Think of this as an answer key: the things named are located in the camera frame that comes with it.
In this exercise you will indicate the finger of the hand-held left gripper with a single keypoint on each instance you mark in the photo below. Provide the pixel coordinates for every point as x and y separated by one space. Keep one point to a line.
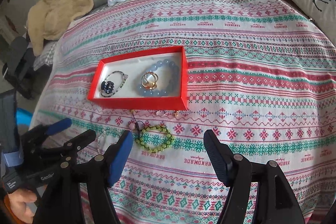
61 125
82 138

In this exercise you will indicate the small gold earring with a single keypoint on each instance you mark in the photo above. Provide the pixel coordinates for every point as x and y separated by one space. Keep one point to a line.
176 113

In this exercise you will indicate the dark object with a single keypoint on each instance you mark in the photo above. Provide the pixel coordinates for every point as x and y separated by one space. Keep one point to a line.
21 64

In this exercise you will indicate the gold rings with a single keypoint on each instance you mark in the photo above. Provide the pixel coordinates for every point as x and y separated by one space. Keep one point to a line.
150 85

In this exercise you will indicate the beige quilted blanket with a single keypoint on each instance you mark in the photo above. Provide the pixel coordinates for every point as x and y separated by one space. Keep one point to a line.
60 3

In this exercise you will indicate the red cardboard box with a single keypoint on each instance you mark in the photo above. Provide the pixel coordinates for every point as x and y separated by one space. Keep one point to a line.
136 103

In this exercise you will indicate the person's left hand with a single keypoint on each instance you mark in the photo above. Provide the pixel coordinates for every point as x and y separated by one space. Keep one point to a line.
21 204

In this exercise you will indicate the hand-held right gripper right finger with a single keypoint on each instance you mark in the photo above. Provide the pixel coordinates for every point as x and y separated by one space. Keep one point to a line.
216 158

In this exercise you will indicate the grey checked sheet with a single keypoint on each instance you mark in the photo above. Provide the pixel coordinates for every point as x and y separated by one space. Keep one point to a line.
44 56

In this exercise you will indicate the light blue object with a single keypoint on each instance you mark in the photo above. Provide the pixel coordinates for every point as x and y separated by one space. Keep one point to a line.
23 117

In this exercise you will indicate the patterned red green bedspread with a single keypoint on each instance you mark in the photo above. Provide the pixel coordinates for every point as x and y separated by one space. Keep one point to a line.
236 56

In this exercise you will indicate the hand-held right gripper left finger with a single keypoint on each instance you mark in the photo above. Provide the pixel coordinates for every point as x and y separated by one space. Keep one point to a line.
119 161

